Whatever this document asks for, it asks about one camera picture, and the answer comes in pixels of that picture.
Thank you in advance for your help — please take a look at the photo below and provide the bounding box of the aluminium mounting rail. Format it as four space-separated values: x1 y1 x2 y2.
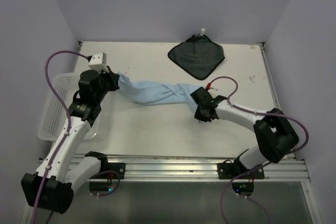
108 156 310 182

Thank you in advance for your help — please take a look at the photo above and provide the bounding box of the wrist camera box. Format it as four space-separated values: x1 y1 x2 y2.
205 82 218 92
88 52 108 72

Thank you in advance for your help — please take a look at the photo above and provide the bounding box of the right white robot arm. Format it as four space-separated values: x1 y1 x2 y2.
191 87 299 178

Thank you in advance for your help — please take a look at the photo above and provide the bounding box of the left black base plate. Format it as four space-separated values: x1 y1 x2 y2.
99 162 126 180

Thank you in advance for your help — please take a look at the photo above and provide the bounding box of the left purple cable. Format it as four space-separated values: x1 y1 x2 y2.
30 50 120 224

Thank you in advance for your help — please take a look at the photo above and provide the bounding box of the light blue towel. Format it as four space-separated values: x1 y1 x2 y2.
118 72 200 113

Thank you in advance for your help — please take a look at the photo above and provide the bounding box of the dark grey towel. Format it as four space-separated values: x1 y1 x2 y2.
167 35 225 80

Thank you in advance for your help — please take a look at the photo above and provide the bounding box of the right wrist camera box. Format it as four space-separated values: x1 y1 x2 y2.
205 82 218 92

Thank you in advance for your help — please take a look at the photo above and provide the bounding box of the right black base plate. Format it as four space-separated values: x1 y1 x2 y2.
217 159 265 180

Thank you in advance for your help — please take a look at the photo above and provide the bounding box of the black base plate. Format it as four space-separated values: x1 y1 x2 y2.
99 162 126 180
217 159 265 180

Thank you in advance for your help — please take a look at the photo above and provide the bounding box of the white plastic basket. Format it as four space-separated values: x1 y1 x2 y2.
37 73 102 141

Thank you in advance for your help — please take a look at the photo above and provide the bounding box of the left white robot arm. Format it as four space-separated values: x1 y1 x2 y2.
21 68 120 214

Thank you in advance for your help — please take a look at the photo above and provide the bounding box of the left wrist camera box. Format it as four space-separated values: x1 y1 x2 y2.
88 52 108 72

